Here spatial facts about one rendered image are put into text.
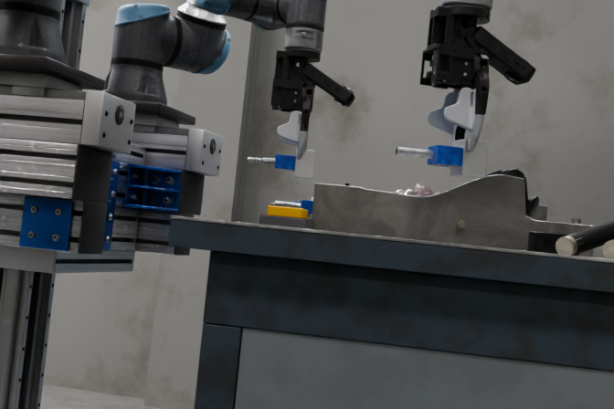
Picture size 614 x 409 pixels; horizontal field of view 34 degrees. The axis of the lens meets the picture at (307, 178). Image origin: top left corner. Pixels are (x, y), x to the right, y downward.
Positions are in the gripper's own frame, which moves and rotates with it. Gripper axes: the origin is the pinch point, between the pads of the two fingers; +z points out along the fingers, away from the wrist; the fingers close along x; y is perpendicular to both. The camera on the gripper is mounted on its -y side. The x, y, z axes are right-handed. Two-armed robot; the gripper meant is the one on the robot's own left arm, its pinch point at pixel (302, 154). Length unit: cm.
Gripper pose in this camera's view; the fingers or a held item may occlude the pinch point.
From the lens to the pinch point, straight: 199.9
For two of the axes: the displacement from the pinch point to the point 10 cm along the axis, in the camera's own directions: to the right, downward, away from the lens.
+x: -0.1, -0.5, -10.0
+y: -9.9, -1.0, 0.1
